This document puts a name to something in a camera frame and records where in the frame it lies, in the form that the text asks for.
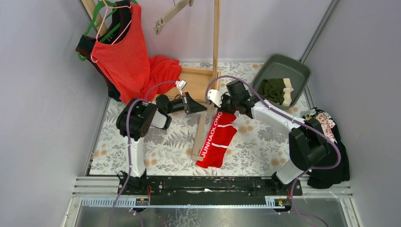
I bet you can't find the olive green underwear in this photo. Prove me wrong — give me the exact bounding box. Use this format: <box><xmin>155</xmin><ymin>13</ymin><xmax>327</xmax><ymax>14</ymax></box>
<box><xmin>257</xmin><ymin>78</ymin><xmax>294</xmax><ymax>106</ymax></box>

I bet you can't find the red underwear with white lettering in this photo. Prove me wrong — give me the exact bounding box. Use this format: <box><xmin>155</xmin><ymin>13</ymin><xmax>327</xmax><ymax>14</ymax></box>
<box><xmin>196</xmin><ymin>111</ymin><xmax>237</xmax><ymax>168</ymax></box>

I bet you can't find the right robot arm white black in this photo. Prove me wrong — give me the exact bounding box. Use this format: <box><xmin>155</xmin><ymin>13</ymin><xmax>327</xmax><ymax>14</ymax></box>
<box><xmin>208</xmin><ymin>80</ymin><xmax>336</xmax><ymax>185</ymax></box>

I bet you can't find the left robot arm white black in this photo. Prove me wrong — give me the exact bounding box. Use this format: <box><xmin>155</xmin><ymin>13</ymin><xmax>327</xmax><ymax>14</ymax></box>
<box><xmin>116</xmin><ymin>92</ymin><xmax>207</xmax><ymax>178</ymax></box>

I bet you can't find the green plastic hanger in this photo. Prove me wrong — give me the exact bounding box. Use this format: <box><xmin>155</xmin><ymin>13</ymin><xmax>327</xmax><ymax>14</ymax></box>
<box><xmin>77</xmin><ymin>0</ymin><xmax>139</xmax><ymax>61</ymax></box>

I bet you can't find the wooden clothes rack stand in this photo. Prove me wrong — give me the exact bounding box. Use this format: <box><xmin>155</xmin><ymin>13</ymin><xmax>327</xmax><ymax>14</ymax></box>
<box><xmin>180</xmin><ymin>0</ymin><xmax>221</xmax><ymax>102</ymax></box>

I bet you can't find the grey plastic bin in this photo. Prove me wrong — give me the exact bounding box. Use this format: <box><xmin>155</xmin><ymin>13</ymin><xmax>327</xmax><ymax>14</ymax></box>
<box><xmin>252</xmin><ymin>54</ymin><xmax>311</xmax><ymax>110</ymax></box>

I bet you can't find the floral table cloth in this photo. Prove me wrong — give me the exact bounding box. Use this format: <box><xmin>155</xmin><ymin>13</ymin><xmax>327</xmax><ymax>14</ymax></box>
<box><xmin>89</xmin><ymin>62</ymin><xmax>311</xmax><ymax>177</ymax></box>

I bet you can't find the red tank top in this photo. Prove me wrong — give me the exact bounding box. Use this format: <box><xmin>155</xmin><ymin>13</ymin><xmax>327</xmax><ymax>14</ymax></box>
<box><xmin>91</xmin><ymin>4</ymin><xmax>182</xmax><ymax>104</ymax></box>

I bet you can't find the dark striped garment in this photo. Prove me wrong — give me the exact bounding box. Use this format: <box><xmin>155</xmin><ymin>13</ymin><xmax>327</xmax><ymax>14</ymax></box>
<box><xmin>76</xmin><ymin>0</ymin><xmax>133</xmax><ymax>102</ymax></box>

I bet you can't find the black floral garment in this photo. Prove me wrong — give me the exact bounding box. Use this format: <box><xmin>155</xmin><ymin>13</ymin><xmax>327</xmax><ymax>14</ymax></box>
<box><xmin>304</xmin><ymin>107</ymin><xmax>350</xmax><ymax>190</ymax></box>

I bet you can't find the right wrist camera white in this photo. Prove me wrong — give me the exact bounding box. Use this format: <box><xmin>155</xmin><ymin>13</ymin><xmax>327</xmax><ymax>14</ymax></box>
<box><xmin>206</xmin><ymin>89</ymin><xmax>223</xmax><ymax>107</ymax></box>

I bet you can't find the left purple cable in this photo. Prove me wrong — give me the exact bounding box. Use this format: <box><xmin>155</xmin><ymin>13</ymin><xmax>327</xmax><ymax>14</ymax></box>
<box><xmin>108</xmin><ymin>80</ymin><xmax>179</xmax><ymax>227</ymax></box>

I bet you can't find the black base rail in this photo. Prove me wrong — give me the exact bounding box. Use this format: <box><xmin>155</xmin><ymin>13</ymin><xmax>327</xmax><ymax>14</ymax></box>
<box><xmin>118</xmin><ymin>176</ymin><xmax>303</xmax><ymax>206</ymax></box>

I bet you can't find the pink wire hanger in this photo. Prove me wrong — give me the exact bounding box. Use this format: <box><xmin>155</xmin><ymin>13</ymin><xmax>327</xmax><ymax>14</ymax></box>
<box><xmin>78</xmin><ymin>0</ymin><xmax>137</xmax><ymax>63</ymax></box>

